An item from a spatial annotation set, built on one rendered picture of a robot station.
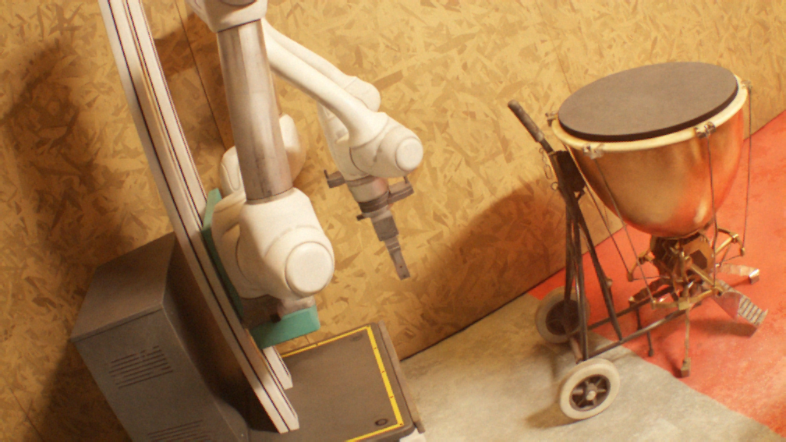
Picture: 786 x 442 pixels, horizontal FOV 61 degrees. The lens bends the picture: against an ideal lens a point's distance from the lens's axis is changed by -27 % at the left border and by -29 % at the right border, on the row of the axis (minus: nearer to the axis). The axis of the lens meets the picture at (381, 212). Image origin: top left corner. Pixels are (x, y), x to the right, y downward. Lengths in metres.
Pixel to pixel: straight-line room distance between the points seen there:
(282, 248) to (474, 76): 1.44
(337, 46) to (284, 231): 1.18
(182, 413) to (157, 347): 0.21
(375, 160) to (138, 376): 0.84
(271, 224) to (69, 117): 1.17
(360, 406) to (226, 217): 0.67
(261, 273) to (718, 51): 2.68
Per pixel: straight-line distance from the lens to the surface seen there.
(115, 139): 2.67
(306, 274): 1.70
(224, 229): 1.90
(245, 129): 1.71
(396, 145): 1.81
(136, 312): 2.03
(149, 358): 2.09
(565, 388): 2.30
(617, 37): 3.35
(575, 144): 2.16
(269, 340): 1.97
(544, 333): 2.78
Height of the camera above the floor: 1.47
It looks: 19 degrees down
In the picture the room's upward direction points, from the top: 21 degrees counter-clockwise
